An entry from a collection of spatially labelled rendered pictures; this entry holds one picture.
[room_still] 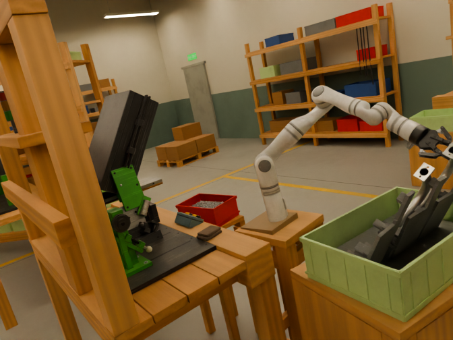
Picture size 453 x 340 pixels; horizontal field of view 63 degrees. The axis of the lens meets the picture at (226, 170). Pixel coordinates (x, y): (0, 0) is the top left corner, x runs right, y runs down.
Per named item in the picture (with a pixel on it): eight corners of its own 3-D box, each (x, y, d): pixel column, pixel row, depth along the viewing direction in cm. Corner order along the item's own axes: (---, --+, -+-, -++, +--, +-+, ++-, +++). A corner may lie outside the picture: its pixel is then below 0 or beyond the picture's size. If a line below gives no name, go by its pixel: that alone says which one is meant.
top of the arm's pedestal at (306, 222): (274, 213, 209) (273, 206, 208) (324, 220, 186) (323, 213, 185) (235, 237, 188) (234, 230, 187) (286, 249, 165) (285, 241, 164)
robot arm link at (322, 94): (361, 92, 154) (369, 104, 160) (317, 81, 176) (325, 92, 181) (348, 110, 154) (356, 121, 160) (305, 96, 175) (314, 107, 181)
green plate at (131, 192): (141, 205, 194) (127, 167, 193) (147, 203, 187) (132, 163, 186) (121, 213, 188) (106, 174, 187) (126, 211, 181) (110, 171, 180)
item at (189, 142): (197, 152, 920) (190, 122, 903) (219, 152, 864) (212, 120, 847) (158, 166, 840) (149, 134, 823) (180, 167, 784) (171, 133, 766)
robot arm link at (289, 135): (300, 135, 184) (304, 137, 175) (262, 175, 188) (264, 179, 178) (286, 122, 183) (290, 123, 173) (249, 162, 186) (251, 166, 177)
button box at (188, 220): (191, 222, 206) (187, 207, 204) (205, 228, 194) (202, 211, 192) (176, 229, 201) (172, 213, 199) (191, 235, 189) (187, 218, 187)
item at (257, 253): (133, 215, 278) (128, 197, 274) (276, 274, 159) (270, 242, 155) (115, 222, 270) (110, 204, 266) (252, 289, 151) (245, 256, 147)
